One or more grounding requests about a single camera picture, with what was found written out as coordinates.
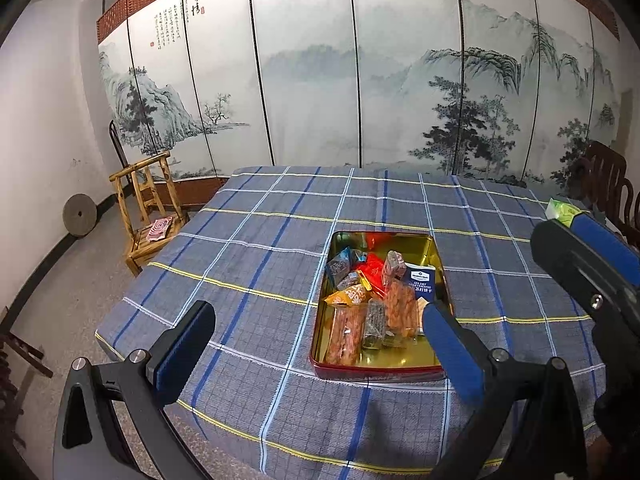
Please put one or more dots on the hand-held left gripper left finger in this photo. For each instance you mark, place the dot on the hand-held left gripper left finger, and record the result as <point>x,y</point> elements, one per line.
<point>185,352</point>

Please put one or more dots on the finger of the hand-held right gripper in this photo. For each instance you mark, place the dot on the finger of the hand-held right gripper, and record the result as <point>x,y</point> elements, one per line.
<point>570,260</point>
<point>605,242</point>

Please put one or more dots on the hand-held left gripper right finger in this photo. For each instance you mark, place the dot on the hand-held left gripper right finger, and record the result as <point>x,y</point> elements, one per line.
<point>452,355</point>

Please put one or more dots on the red and gold tin box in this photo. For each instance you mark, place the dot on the red and gold tin box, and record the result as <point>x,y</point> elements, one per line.
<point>400,360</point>

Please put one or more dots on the clear packet of orange pastry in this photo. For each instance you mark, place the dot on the clear packet of orange pastry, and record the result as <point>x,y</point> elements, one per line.
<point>402,310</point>
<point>345,335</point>

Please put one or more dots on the navy blue cracker packet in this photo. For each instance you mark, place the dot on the navy blue cracker packet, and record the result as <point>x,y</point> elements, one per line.
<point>419,282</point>

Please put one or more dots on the dark clear snack packet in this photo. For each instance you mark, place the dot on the dark clear snack packet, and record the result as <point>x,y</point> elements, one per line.
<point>375,325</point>

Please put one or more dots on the brown snack packet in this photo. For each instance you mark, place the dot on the brown snack packet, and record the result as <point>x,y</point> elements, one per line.
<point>395,266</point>

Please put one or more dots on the red snack packet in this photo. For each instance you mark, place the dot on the red snack packet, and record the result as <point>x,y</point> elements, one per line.
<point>372,272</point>

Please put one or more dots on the yellow orange triangular packet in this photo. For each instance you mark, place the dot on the yellow orange triangular packet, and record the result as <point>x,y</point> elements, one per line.
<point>350,296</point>

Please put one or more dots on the green tissue pack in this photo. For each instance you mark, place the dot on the green tissue pack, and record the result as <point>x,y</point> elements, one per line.
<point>560,211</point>

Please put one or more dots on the dark wooden armchair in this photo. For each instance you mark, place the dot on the dark wooden armchair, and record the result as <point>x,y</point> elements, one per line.
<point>607,180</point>

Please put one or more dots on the blue plaid tablecloth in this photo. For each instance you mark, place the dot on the blue plaid tablecloth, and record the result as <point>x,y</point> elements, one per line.
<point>250,260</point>

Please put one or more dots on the red patterned mat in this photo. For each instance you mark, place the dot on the red patterned mat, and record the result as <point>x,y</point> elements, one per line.
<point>160,229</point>

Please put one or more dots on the dark wooden furniture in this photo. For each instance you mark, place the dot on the dark wooden furniture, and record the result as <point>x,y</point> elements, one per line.
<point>15,355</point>

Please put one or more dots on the round stone disc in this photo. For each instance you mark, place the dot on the round stone disc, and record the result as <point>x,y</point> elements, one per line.
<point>79,214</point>

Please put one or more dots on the black metal chair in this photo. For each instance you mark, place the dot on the black metal chair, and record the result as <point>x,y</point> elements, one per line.
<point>116,145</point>

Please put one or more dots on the landscape painted folding screen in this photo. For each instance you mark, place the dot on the landscape painted folding screen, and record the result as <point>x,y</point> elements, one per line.
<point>310,85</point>

